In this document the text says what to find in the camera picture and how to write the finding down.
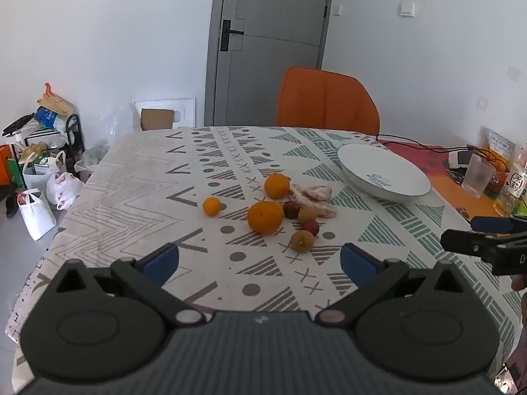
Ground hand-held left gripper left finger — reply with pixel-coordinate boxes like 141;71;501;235
53;243;207;326

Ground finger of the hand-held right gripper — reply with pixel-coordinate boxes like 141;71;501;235
440;229;501;263
470;215;527;235

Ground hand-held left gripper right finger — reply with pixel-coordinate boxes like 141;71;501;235
315;243;474;326

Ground yellow lychee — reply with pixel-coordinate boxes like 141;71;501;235
290;230;315;253

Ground peeled citrus segment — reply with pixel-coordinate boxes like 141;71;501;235
289;184;333;206
296;201;338;219

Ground white plate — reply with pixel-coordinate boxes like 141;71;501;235
337;143;431;203

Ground large orange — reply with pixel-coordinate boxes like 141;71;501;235
247;201;281;234

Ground medium orange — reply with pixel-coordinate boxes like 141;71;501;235
264;173;291;199

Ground plastic drink bottle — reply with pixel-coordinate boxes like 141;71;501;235
493;145;527;217

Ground clear plastic cup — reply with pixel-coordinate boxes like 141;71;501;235
461;154;497;198

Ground red and orange mat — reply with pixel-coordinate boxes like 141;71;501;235
379;140;511;220

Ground white power adapter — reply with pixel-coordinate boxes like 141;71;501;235
448;150;480;169

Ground yellow snack bag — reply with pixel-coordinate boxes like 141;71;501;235
480;128;516;173

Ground white plastic bag red contents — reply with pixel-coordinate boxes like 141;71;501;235
45;171;85;210

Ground clear plastic bag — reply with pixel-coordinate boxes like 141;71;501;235
75;143;111;173

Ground cardboard box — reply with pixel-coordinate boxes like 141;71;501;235
141;108;174;131

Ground white tote bag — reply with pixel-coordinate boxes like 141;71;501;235
22;150;67;192

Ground black rack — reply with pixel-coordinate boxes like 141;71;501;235
25;114;86;173

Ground orange chair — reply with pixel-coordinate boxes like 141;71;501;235
275;66;380;136

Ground orange box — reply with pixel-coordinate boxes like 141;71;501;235
0;145;13;186

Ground blue and white bag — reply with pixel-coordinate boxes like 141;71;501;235
35;107;67;130

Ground brown paper bag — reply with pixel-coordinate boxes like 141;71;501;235
37;83;75;117

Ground black folded item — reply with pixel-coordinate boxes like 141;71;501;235
2;113;38;136

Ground grey door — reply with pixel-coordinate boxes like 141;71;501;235
205;0;335;127

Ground black cable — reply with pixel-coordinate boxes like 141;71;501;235
376;134;470;153

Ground black door handle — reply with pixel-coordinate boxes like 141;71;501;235
220;20;244;52

